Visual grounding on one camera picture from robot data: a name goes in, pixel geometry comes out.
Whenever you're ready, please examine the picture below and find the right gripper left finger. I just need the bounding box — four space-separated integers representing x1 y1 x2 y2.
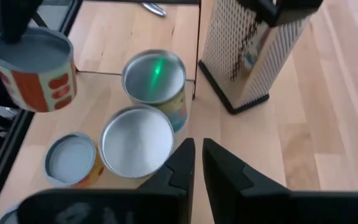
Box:
137 138 196 224

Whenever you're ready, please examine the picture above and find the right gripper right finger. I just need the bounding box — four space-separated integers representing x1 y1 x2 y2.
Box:
201 138 292 224

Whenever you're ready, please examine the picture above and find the tomato print can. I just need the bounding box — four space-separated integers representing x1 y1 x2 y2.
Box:
0 27 78 113

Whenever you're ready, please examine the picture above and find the green label can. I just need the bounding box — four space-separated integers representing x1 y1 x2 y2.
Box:
98 104 176 180

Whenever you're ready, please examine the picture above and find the blue label silver-top can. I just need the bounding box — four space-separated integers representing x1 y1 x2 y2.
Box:
121 49 188 133

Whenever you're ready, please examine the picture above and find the small yellow pink can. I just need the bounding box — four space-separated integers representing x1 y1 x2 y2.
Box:
44 132 105 189

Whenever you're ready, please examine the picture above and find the metal box grater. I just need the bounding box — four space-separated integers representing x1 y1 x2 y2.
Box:
197 0 324 115

